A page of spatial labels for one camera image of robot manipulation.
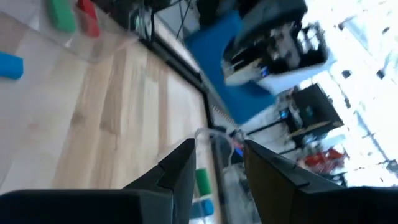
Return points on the blue panel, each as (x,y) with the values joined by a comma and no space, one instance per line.
(217,62)

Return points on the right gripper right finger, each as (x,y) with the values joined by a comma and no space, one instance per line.
(311,202)

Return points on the clear plastic bin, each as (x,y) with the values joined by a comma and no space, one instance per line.
(230,186)
(93,49)

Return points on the blue rectangular block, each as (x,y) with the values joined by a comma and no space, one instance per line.
(11,66)

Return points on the green arch block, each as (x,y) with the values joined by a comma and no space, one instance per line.
(62,15)

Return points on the blue cylinder block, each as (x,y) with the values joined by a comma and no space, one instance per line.
(202,208)

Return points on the green cylinder block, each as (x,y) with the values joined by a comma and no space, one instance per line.
(203,182)

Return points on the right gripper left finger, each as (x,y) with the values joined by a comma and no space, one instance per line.
(93,208)

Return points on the black cabinet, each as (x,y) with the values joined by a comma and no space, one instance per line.
(314,109)

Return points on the red arch block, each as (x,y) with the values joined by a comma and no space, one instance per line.
(90,18)

